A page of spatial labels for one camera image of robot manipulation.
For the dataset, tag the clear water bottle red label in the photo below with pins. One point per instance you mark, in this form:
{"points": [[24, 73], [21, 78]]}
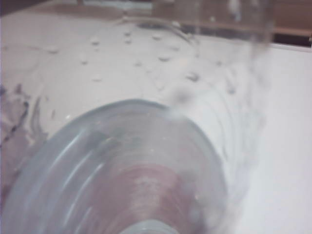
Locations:
{"points": [[122, 170]]}

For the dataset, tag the grey transparent plastic cup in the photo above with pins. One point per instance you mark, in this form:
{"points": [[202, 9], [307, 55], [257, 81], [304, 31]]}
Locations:
{"points": [[219, 14]]}

